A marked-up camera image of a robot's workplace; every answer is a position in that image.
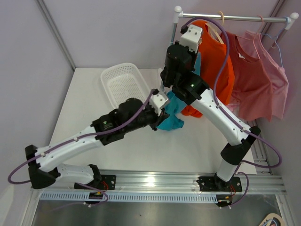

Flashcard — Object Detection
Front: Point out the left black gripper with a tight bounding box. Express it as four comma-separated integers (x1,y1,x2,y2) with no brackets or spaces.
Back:
124,98,169,134

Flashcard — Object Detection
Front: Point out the teal t shirt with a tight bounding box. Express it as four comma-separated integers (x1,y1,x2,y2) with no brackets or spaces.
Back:
157,51,202,131

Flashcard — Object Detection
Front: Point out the orange t shirt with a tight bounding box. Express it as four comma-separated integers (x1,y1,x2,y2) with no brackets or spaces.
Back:
192,20,235,105

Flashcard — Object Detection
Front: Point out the dusty red t shirt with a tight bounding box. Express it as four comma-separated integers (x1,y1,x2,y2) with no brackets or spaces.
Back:
227,32,273,121

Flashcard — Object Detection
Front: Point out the light pink t shirt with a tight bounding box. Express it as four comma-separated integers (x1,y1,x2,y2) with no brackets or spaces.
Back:
230,31,289,119

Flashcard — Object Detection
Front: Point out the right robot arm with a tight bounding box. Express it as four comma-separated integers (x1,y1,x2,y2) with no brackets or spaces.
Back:
160,43,260,191

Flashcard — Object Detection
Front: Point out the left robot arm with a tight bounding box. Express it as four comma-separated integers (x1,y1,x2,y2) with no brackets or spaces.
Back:
25,94,169,189

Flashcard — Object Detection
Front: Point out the white plastic basket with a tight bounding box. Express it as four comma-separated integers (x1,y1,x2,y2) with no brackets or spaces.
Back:
100,63,150,108

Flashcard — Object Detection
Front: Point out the white metal clothes rack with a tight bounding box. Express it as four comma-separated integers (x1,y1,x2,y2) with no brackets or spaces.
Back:
159,6,299,92

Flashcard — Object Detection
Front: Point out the round wooden object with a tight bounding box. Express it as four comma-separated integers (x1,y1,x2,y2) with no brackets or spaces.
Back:
259,213,286,226

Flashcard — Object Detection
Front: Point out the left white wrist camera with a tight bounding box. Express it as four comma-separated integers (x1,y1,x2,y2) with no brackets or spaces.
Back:
149,89,170,115

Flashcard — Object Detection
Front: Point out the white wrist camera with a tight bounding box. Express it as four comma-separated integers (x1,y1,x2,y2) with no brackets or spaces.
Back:
179,24,203,54
149,89,170,115

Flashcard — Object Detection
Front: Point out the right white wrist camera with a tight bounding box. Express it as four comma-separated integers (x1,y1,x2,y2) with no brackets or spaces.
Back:
179,24,203,54

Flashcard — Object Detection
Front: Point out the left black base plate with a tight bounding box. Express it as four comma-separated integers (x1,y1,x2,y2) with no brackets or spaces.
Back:
73,175,116,191

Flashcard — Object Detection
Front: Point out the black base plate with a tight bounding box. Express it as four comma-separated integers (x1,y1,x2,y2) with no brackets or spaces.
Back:
196,175,242,192
73,175,116,191

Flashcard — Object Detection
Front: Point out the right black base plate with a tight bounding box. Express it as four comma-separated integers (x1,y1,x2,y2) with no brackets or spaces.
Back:
196,175,242,192

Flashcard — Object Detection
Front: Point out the aluminium mounting rail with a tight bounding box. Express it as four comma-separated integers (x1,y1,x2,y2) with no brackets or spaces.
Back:
30,171,287,195

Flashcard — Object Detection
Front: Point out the white slotted cable duct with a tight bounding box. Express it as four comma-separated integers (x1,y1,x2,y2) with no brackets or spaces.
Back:
40,192,218,203

